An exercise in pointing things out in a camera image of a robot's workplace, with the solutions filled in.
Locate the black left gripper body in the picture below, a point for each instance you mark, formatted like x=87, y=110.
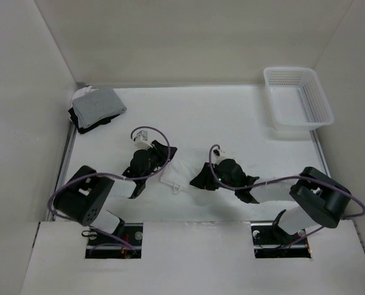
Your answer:
x=155, y=161

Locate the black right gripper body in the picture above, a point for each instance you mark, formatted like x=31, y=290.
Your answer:
x=220, y=179

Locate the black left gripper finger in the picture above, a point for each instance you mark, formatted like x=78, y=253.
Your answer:
x=160, y=151
x=170, y=153

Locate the white tank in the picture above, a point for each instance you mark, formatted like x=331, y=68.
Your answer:
x=83, y=91
x=178, y=174

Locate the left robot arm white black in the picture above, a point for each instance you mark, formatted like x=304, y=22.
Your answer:
x=83, y=196

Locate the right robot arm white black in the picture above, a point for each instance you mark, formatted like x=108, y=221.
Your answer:
x=320, y=200

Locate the folded black tank top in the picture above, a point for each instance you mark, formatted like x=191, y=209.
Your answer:
x=75, y=120

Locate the folded grey tank top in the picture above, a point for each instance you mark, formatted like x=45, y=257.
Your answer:
x=96, y=105

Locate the folded white tank top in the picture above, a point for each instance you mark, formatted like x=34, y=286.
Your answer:
x=83, y=91

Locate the white plastic mesh basket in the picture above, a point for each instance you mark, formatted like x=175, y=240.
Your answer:
x=296, y=99

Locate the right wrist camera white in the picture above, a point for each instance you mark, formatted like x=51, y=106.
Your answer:
x=219, y=154

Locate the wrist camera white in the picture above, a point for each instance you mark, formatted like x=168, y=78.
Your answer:
x=141, y=140
x=219, y=154

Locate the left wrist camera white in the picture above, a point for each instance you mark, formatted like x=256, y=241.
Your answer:
x=141, y=140

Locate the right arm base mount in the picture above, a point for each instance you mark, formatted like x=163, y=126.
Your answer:
x=271, y=242

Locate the metal table edge rail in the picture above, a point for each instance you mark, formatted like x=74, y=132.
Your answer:
x=71, y=134

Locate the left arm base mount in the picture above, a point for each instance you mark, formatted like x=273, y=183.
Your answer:
x=101, y=246

